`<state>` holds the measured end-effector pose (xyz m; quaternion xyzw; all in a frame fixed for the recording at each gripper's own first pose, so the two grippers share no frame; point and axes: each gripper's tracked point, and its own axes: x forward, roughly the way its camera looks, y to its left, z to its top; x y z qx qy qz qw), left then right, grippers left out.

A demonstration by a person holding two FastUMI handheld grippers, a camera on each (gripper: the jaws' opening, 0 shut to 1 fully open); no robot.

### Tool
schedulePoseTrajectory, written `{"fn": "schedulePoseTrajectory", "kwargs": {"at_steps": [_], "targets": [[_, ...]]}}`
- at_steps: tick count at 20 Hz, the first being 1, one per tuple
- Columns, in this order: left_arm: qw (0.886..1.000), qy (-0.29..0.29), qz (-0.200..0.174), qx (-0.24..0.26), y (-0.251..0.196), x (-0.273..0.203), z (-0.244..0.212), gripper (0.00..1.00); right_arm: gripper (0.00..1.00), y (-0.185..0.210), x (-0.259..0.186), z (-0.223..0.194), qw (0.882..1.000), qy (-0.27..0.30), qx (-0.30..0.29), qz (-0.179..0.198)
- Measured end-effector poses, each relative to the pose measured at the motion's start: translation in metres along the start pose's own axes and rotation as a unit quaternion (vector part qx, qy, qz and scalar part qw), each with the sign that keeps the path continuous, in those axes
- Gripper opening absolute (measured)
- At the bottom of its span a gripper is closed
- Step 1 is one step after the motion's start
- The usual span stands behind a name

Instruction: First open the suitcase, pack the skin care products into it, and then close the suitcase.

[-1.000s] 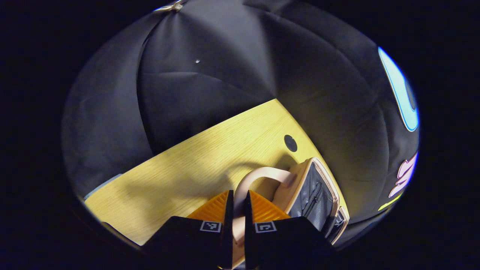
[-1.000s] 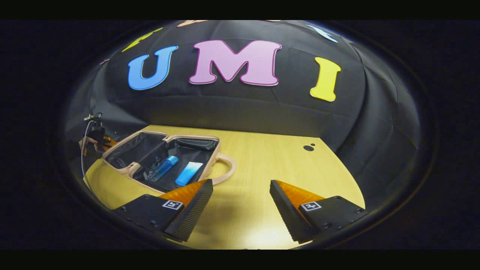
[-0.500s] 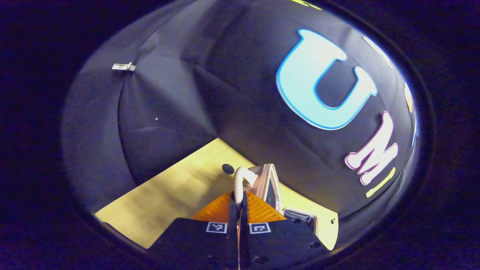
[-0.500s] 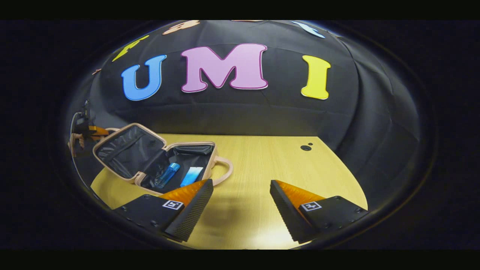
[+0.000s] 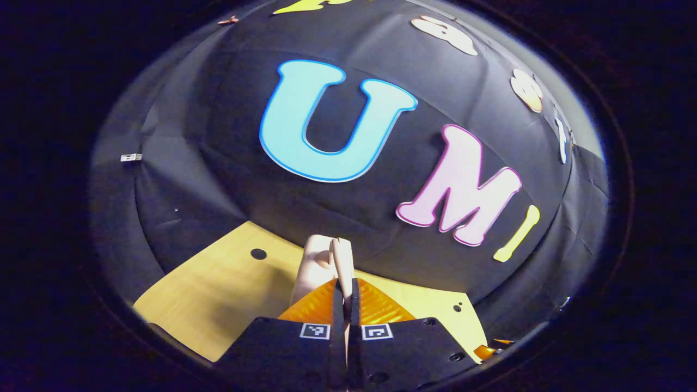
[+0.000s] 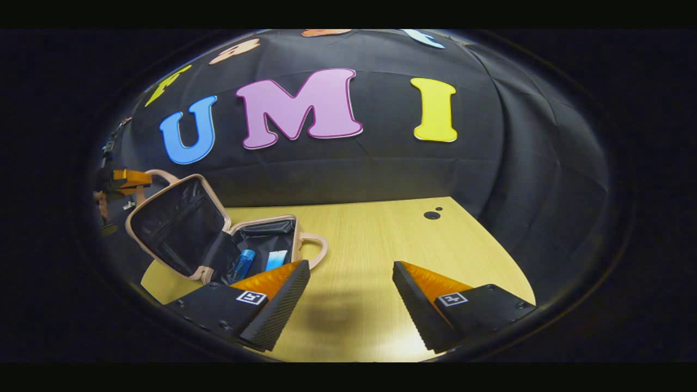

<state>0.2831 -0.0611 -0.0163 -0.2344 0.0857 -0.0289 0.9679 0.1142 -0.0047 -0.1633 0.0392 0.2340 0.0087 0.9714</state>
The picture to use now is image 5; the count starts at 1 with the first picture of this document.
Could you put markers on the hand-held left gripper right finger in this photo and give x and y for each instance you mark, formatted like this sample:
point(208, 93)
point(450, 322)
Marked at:
point(355, 313)

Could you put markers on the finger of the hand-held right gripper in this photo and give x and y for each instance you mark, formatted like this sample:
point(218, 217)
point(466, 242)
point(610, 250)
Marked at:
point(483, 352)

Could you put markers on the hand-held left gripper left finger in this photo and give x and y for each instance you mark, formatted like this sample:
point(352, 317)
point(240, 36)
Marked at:
point(338, 313)

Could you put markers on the pale pink suitcase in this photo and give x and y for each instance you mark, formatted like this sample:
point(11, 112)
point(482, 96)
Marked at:
point(318, 267)

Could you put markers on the white cloth clip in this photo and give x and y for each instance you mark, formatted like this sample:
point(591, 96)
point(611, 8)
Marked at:
point(130, 157)

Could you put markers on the copper cloth clip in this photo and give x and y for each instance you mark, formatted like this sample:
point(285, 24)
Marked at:
point(228, 20)

